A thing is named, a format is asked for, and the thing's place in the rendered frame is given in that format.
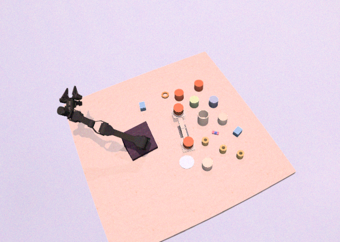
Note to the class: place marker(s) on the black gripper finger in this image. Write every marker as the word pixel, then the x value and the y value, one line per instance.
pixel 65 94
pixel 75 91

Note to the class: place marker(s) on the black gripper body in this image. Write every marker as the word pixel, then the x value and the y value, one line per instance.
pixel 70 101

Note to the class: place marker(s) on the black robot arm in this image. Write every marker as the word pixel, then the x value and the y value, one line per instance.
pixel 75 116

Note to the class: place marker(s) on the pale grey round dish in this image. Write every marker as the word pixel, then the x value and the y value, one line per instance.
pixel 186 161

